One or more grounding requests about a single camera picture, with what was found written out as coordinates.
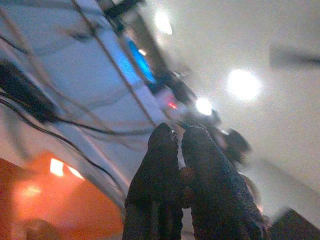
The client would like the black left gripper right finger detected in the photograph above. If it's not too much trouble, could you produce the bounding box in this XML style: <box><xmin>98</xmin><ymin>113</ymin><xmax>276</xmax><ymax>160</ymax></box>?
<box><xmin>181</xmin><ymin>124</ymin><xmax>270</xmax><ymax>240</ymax></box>

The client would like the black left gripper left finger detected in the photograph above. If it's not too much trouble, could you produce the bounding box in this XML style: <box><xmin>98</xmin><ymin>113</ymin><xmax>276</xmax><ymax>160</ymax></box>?
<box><xmin>122</xmin><ymin>122</ymin><xmax>185</xmax><ymax>240</ymax></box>

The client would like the orange plastic bowl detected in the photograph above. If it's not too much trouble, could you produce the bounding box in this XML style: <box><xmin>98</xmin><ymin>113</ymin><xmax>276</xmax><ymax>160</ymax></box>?
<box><xmin>0</xmin><ymin>151</ymin><xmax>125</xmax><ymax>240</ymax></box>

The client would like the black charger dock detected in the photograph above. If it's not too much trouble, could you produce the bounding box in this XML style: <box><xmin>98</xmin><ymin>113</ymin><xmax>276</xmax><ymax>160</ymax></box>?
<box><xmin>103</xmin><ymin>0</ymin><xmax>201</xmax><ymax>108</ymax></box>

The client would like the black power adapter brick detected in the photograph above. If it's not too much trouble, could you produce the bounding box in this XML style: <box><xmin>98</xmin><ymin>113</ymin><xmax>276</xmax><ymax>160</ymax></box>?
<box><xmin>0</xmin><ymin>59</ymin><xmax>58</xmax><ymax>123</ymax></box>

